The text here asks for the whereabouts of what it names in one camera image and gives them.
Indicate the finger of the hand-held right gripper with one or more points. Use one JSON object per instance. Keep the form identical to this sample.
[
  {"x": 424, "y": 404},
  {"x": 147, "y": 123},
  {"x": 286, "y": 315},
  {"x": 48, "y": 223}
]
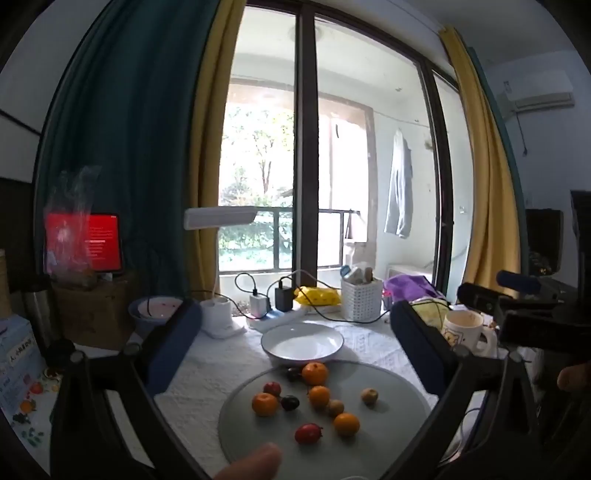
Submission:
[
  {"x": 480, "y": 297},
  {"x": 517, "y": 281}
]

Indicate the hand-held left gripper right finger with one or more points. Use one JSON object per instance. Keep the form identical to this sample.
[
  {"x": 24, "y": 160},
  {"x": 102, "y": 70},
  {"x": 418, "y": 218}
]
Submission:
[{"x": 415, "y": 346}]

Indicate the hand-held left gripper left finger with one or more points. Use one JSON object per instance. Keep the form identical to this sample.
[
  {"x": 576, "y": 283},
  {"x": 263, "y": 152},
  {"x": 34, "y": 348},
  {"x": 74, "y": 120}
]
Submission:
[{"x": 178, "y": 341}]

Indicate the brown kiwi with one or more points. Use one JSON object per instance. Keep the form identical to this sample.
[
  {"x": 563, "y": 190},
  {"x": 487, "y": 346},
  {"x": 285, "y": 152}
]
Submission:
[
  {"x": 335, "y": 407},
  {"x": 369, "y": 396}
]

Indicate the grey round tray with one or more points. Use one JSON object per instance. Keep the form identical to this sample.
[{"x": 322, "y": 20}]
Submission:
[{"x": 392, "y": 429}]

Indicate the orange mandarin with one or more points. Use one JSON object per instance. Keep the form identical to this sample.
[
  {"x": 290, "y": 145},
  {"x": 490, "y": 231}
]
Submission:
[
  {"x": 315, "y": 373},
  {"x": 319, "y": 396},
  {"x": 346, "y": 423},
  {"x": 264, "y": 404}
]

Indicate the white round plate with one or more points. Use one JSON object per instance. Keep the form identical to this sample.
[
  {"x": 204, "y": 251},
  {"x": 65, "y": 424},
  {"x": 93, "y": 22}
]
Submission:
[{"x": 300, "y": 344}]

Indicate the dark purple plum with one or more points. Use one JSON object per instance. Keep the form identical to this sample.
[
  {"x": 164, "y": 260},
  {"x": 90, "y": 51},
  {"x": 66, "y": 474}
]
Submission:
[
  {"x": 292, "y": 373},
  {"x": 290, "y": 402}
]

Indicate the small red fruit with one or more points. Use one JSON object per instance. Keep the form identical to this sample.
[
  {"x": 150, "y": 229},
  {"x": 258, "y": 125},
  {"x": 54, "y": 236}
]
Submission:
[
  {"x": 272, "y": 388},
  {"x": 308, "y": 433}
]

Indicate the person's right hand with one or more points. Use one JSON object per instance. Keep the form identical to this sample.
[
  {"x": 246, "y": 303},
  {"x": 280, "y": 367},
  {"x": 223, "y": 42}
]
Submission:
[{"x": 572, "y": 378}]

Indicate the person's left hand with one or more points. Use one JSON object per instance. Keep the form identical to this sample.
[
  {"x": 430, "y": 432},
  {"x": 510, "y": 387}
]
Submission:
[{"x": 251, "y": 461}]

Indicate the pale yellow pouch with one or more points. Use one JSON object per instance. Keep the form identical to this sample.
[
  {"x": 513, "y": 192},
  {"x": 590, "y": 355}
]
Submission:
[{"x": 431, "y": 314}]

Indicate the white cartoon mug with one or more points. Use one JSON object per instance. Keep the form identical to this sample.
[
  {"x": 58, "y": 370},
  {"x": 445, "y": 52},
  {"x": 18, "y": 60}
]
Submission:
[{"x": 464, "y": 332}]

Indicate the pink bowl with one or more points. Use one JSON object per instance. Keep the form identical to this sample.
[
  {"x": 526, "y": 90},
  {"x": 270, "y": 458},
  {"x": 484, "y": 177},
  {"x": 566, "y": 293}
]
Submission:
[{"x": 159, "y": 307}]

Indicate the blue bowl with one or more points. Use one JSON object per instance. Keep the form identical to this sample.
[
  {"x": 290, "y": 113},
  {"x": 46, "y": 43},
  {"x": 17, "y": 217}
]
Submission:
[{"x": 138, "y": 321}]

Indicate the white quilted tablecloth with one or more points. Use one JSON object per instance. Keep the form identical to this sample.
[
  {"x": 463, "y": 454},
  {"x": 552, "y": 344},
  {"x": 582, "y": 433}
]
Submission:
[{"x": 221, "y": 369}]

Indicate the purple cloth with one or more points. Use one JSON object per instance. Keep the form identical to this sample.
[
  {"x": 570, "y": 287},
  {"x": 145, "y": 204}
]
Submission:
[{"x": 411, "y": 286}]

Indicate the white woven basket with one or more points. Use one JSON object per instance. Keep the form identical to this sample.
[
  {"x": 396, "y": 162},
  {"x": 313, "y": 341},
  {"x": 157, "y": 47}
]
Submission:
[{"x": 362, "y": 300}]

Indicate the cardboard box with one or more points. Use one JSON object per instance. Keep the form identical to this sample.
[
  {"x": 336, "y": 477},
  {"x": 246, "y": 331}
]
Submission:
[{"x": 97, "y": 314}]

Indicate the white charger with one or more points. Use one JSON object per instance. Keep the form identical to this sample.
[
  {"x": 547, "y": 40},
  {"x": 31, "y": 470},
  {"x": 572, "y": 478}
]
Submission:
[{"x": 259, "y": 305}]

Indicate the items in basket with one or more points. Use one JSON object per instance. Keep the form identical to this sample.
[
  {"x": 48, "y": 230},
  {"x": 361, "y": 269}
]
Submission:
[{"x": 360, "y": 273}]

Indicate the yellow curtain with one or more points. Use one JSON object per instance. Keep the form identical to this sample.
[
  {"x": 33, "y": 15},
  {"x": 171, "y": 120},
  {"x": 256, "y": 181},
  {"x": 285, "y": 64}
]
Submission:
[
  {"x": 489, "y": 184},
  {"x": 212, "y": 138}
]

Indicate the white power strip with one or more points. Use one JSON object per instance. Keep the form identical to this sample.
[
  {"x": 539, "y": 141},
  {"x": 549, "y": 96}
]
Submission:
[{"x": 281, "y": 319}]

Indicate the yellow packet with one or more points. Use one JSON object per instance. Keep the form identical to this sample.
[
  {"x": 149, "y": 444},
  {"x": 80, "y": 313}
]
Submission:
[{"x": 318, "y": 296}]

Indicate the black charger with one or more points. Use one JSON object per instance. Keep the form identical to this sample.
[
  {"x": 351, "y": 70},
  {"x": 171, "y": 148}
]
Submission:
[{"x": 284, "y": 299}]

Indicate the tablet with red screen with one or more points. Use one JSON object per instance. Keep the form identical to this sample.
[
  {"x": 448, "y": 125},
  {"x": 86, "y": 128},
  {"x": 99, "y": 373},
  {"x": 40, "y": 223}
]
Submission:
[{"x": 104, "y": 240}]

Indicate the white desk lamp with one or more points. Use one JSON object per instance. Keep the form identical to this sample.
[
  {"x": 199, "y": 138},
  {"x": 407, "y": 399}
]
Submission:
[{"x": 217, "y": 217}]

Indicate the hanging pale shirt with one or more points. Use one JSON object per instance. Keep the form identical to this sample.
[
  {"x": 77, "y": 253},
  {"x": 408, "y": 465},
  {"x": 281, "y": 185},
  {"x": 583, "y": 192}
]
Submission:
[{"x": 399, "y": 184}]

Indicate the balcony railing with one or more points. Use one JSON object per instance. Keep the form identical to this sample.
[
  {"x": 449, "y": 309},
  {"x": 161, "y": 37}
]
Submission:
[{"x": 277, "y": 217}]

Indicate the blue printed carton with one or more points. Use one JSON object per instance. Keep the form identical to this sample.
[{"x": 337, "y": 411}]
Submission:
[{"x": 16, "y": 355}]

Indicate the clear plastic bag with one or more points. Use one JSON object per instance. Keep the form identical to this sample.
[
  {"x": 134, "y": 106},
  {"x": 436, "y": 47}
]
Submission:
[{"x": 69, "y": 203}]

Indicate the white air conditioner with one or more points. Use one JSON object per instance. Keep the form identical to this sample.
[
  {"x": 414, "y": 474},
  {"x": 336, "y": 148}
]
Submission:
[{"x": 535, "y": 92}]

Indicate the teal curtain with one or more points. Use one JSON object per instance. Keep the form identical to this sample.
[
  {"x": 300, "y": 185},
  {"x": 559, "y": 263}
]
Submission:
[{"x": 138, "y": 115}]

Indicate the black sliding door frame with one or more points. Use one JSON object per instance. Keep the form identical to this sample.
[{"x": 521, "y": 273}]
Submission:
[{"x": 307, "y": 138}]

